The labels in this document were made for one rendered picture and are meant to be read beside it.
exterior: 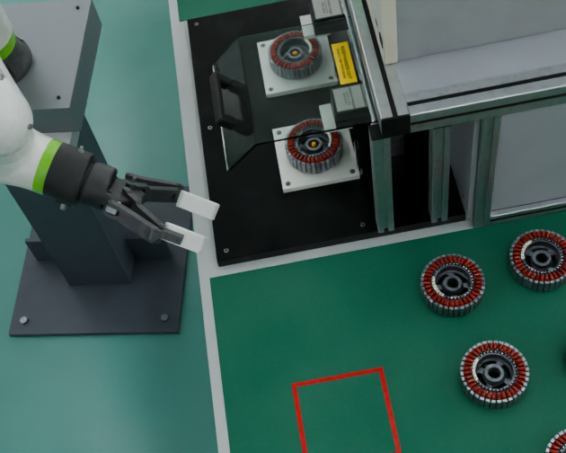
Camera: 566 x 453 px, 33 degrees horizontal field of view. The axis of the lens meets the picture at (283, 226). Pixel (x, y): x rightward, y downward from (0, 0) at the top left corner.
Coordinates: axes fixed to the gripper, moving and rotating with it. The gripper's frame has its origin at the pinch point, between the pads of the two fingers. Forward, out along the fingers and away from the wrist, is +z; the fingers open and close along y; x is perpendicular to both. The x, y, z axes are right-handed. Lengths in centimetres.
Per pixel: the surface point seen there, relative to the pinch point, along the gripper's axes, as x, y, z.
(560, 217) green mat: 16, -23, 61
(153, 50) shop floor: -26, -166, -36
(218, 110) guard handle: 16.3, -9.8, -4.7
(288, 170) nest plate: 2.7, -31.4, 11.4
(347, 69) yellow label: 29.3, -15.1, 12.9
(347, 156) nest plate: 9.0, -33.4, 21.1
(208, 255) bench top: -14.9, -19.7, 2.8
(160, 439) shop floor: -86, -54, 9
